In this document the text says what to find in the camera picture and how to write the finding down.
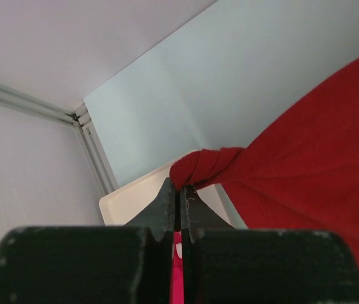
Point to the white plastic tray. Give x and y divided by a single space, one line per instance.
123 204

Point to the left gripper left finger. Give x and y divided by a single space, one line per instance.
131 263

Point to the left aluminium frame post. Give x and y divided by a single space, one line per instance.
79 119

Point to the pink t shirt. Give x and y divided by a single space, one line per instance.
177 279

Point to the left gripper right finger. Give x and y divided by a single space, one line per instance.
223 264

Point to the dark red t shirt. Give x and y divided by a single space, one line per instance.
302 172

